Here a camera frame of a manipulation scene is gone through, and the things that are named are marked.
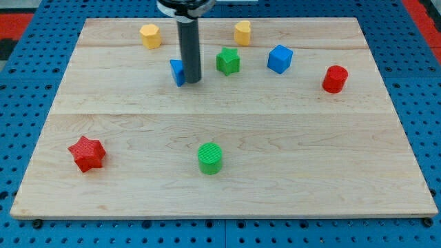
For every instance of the blue cube block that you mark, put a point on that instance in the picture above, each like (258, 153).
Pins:
(279, 59)

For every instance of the blue triangular block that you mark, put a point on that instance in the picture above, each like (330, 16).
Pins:
(177, 72)

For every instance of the green star block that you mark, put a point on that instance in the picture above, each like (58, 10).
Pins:
(228, 61)

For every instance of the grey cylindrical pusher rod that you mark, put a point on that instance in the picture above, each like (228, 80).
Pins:
(188, 36)

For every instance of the red cylinder block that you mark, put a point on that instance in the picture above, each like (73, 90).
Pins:
(335, 79)

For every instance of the wooden board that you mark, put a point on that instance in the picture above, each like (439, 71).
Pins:
(290, 149)

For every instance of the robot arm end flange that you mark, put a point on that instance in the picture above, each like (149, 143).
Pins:
(191, 9)

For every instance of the yellow heart block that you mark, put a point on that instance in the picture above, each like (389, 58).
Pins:
(242, 33)

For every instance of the green cylinder block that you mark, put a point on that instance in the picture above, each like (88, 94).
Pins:
(210, 158)

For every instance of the red star block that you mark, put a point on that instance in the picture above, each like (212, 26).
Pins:
(87, 153)

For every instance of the yellow hexagon block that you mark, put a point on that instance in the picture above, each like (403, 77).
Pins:
(150, 36)

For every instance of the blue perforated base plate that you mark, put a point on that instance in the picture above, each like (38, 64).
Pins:
(406, 61)

